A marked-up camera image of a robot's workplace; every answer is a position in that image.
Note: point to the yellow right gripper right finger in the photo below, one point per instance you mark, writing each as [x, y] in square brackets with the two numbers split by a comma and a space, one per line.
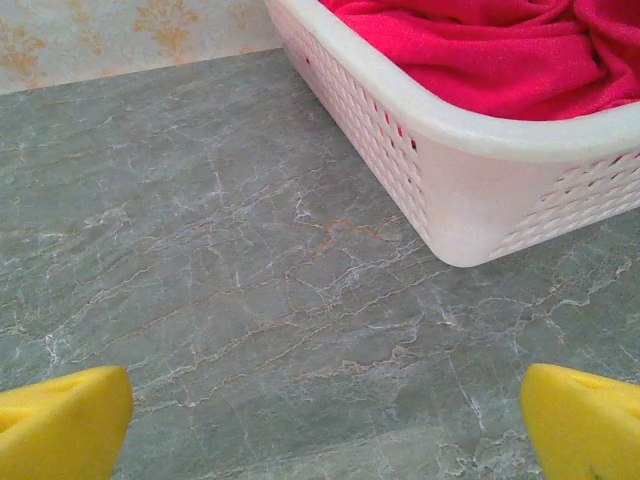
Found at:
[585, 430]

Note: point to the white perforated plastic basket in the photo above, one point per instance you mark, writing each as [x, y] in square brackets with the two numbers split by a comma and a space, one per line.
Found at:
[465, 200]

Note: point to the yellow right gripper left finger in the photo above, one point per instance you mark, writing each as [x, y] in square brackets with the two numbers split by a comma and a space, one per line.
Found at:
[65, 425]

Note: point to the red t-shirt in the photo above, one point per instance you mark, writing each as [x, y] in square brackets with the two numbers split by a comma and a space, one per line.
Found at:
[490, 55]

